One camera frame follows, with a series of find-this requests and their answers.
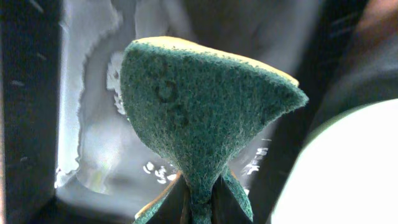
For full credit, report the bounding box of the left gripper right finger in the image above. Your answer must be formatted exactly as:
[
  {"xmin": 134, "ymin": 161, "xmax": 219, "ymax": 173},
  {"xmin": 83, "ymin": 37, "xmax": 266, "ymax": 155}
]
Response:
[{"xmin": 211, "ymin": 177, "xmax": 252, "ymax": 224}]

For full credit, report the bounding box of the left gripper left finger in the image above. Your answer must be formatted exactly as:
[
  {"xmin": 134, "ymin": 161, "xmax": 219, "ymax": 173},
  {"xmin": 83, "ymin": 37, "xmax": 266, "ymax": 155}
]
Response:
[{"xmin": 149, "ymin": 175, "xmax": 192, "ymax": 224}]

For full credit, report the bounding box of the green yellow sponge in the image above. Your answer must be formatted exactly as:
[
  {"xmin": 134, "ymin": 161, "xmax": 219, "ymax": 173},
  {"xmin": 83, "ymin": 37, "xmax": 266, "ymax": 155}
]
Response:
[{"xmin": 120, "ymin": 36, "xmax": 308, "ymax": 223}]

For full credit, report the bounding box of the light green plate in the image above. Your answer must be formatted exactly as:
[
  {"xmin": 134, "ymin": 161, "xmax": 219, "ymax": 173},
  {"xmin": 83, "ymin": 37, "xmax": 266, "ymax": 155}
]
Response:
[{"xmin": 270, "ymin": 100, "xmax": 397, "ymax": 224}]

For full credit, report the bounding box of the rectangular black tray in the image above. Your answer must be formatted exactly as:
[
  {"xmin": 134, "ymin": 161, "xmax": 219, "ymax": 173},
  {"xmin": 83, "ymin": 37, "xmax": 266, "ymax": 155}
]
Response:
[{"xmin": 1, "ymin": 1, "xmax": 366, "ymax": 223}]

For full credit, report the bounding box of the round black tray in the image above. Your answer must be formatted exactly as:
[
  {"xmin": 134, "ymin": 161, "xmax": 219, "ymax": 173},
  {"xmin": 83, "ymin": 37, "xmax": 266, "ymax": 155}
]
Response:
[{"xmin": 309, "ymin": 0, "xmax": 397, "ymax": 133}]

